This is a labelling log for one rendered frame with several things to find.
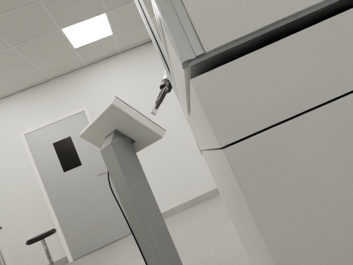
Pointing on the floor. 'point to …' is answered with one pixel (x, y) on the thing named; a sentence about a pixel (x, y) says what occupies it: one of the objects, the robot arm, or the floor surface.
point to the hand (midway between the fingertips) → (155, 109)
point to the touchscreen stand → (139, 203)
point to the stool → (43, 243)
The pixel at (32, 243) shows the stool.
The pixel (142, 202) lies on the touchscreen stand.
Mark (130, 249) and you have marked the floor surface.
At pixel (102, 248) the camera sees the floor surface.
